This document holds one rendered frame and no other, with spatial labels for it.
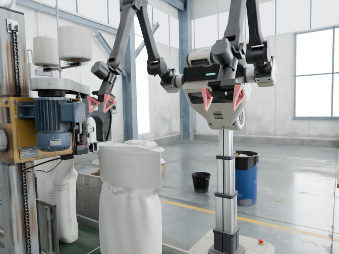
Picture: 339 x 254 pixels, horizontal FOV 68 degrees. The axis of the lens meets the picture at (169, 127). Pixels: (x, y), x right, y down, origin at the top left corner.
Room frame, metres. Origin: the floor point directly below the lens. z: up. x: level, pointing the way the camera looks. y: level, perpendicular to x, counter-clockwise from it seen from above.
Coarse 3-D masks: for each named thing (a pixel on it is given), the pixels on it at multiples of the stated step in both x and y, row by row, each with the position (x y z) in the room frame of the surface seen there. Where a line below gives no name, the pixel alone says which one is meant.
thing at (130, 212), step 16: (112, 160) 1.37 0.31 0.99; (128, 160) 1.31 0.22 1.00; (144, 160) 1.29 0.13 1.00; (160, 160) 1.26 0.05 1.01; (112, 176) 1.38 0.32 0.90; (128, 176) 1.31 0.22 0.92; (144, 176) 1.29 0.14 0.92; (160, 176) 1.26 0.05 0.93; (112, 192) 1.37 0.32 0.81; (128, 192) 1.33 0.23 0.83; (144, 192) 1.28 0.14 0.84; (112, 208) 1.36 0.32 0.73; (128, 208) 1.28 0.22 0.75; (144, 208) 1.25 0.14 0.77; (160, 208) 1.32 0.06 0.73; (112, 224) 1.36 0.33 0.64; (128, 224) 1.28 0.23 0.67; (144, 224) 1.25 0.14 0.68; (160, 224) 1.32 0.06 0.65; (112, 240) 1.35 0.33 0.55; (128, 240) 1.28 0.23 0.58; (144, 240) 1.24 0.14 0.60; (160, 240) 1.31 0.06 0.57
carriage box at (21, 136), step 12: (12, 108) 1.17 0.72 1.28; (12, 120) 1.17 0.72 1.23; (24, 120) 1.22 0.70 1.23; (12, 132) 1.17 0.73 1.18; (24, 132) 1.22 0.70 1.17; (36, 132) 1.27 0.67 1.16; (12, 144) 1.17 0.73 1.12; (24, 144) 1.22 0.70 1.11; (36, 144) 1.26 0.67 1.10; (72, 144) 1.43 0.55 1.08; (0, 156) 1.25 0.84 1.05; (12, 156) 1.18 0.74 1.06; (36, 156) 1.25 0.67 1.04; (48, 156) 1.31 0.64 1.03
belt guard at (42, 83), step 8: (32, 80) 1.13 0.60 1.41; (40, 80) 1.12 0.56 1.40; (48, 80) 1.12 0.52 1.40; (56, 80) 1.14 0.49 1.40; (64, 80) 1.16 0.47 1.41; (72, 80) 1.24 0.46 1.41; (32, 88) 1.13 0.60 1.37; (40, 88) 1.12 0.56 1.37; (48, 88) 1.12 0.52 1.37; (56, 88) 1.14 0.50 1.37; (64, 88) 1.16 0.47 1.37; (72, 88) 1.23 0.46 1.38; (80, 88) 1.38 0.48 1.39; (88, 88) 1.57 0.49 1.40
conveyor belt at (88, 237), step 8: (80, 224) 1.92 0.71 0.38; (80, 232) 1.79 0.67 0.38; (88, 232) 1.79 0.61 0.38; (96, 232) 1.79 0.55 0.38; (80, 240) 1.68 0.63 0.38; (88, 240) 1.67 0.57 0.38; (96, 240) 1.67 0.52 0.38; (64, 248) 1.58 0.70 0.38; (72, 248) 1.58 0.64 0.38; (80, 248) 1.57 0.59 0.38; (88, 248) 1.57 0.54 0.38; (96, 248) 1.57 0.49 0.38
